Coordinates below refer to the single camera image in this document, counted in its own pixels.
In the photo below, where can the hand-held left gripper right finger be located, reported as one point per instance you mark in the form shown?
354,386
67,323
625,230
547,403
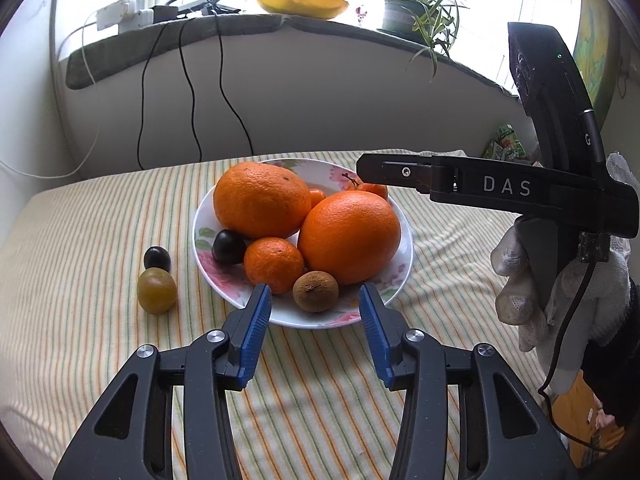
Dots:
375,330

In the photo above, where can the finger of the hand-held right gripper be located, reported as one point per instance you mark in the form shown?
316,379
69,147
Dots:
395,171

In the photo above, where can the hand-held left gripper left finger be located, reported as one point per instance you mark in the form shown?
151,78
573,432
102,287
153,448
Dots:
255,330

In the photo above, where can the mandarin with stem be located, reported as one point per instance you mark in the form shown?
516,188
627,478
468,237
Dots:
375,191

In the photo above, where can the mandarin orange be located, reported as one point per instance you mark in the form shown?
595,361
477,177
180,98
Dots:
274,266
317,197

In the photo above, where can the brown kiwi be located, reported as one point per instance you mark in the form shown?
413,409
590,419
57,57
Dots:
315,291

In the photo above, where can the large smooth orange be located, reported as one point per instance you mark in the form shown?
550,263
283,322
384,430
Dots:
350,237

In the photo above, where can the dark plum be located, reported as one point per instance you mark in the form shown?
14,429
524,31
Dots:
229,247
156,257

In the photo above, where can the white floral plate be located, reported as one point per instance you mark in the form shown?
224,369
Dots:
205,215

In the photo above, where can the large speckled orange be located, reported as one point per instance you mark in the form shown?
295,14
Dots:
260,200

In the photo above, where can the person's right forearm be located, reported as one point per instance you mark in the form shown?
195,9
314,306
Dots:
615,360

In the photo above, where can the person's right hand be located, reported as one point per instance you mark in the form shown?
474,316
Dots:
515,290

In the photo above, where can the green snack packet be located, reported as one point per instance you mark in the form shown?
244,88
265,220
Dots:
505,142

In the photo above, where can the yellow green framed picture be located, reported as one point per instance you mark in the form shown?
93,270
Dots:
595,60

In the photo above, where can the green plum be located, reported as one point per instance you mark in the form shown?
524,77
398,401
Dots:
157,292

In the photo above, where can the potted spider plant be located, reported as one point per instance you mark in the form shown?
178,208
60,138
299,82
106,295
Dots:
402,15

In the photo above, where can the orange bag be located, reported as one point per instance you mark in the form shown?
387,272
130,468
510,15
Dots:
580,425

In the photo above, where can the black power adapter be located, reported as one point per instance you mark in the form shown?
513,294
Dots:
162,14

